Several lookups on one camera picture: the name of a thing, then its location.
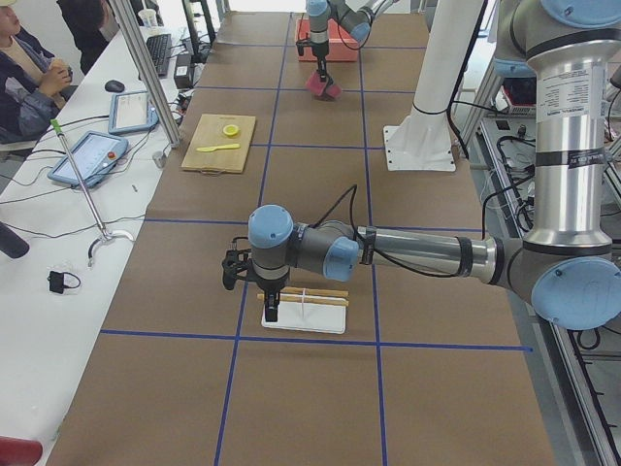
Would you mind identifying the seated person in cap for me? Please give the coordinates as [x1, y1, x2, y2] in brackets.
[1, 1, 73, 144]

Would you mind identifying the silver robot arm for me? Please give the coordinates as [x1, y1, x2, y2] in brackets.
[246, 1, 620, 330]
[296, 0, 394, 81]

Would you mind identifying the blue teach pendant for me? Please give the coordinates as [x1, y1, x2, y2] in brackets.
[48, 131, 129, 187]
[108, 90, 159, 135]

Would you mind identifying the white rectangular tray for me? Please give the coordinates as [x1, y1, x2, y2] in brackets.
[261, 302, 347, 334]

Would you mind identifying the bamboo cutting board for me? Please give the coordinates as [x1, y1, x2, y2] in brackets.
[181, 114, 256, 174]

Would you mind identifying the metal reacher grabber stick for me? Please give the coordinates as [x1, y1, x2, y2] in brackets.
[50, 119, 135, 267]

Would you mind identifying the paper cup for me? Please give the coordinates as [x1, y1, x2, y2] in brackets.
[138, 9, 158, 28]

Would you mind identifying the black computer mouse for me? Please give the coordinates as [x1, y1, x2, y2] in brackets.
[105, 80, 125, 93]

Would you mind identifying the yellow lemon slice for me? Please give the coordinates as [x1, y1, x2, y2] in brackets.
[222, 124, 240, 138]

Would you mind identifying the aluminium frame post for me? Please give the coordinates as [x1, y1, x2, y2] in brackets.
[111, 0, 180, 149]

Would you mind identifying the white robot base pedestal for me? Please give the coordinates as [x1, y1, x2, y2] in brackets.
[383, 0, 486, 172]

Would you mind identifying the small black strap device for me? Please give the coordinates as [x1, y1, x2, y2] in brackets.
[48, 271, 82, 294]

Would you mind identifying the blue teach pendant far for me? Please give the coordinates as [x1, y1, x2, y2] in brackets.
[108, 90, 159, 135]

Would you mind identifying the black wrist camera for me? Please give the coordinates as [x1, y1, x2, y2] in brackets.
[221, 236, 253, 290]

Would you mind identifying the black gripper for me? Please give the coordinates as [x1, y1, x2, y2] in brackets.
[310, 42, 328, 71]
[256, 280, 287, 323]

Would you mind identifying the red cylinder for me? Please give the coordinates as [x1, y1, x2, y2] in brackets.
[0, 436, 43, 466]

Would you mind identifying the black keyboard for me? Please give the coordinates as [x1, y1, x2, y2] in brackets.
[146, 33, 172, 77]

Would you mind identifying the pink plastic bin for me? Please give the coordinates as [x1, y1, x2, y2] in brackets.
[294, 17, 359, 62]

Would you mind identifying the blue teach pendant near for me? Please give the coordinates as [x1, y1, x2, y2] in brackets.
[48, 131, 129, 187]

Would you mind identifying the magenta wiping cloth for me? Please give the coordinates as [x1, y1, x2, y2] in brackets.
[306, 72, 342, 101]

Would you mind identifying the black power adapter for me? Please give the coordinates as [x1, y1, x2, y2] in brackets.
[174, 53, 194, 89]

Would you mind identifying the yellow plastic knife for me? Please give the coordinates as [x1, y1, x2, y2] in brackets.
[196, 143, 241, 153]

